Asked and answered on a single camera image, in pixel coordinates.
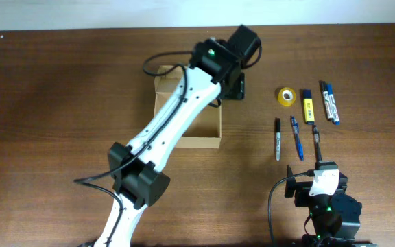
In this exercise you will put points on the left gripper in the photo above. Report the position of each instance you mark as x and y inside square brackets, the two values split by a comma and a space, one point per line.
[236, 89]

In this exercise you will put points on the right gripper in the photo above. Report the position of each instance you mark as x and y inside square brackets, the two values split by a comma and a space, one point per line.
[300, 185]

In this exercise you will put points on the blue ballpoint pen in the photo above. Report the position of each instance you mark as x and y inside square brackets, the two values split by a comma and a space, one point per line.
[295, 128]

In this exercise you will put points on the yellow tape roll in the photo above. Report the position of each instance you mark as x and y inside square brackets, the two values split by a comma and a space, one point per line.
[286, 96]

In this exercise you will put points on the black permanent marker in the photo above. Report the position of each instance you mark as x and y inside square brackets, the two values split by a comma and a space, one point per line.
[277, 142]

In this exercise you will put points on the yellow highlighter blue cap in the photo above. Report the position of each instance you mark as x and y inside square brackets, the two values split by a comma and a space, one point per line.
[309, 117]

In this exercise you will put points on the white marker blue cap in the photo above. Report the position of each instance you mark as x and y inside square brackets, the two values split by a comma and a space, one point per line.
[336, 119]

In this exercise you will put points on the white marker black cap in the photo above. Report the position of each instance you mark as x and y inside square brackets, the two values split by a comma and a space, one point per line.
[326, 100]

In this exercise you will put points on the brown cardboard box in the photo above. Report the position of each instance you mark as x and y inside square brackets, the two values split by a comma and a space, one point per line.
[206, 129]

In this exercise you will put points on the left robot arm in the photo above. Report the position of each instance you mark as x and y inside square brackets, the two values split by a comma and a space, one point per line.
[214, 72]

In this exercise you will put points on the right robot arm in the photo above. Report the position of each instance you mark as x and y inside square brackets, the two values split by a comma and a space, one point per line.
[333, 213]

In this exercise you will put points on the black ballpoint pen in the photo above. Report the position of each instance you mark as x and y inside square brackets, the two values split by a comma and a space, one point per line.
[316, 136]

